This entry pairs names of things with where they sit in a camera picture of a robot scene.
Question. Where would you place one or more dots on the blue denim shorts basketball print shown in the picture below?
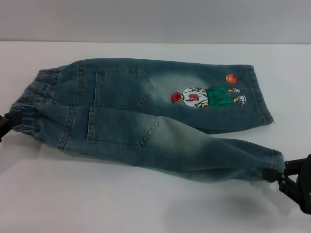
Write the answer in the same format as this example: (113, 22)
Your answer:
(136, 116)

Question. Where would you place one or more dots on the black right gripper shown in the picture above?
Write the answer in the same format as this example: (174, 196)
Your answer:
(300, 191)

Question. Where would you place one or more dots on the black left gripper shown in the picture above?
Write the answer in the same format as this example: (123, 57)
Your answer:
(3, 126)

